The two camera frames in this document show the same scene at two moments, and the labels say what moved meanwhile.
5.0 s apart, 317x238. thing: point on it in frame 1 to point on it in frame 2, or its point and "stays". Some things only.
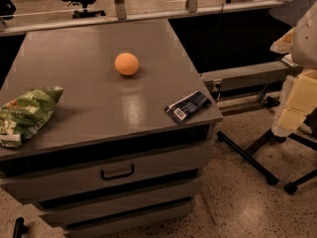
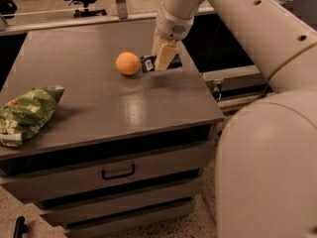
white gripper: [306, 43] to [172, 27]
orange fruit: [126, 63] stays
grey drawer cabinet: [109, 161] stays
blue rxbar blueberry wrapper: [187, 106] to [148, 63]
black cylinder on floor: [20, 228] stays
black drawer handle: [120, 176] stays
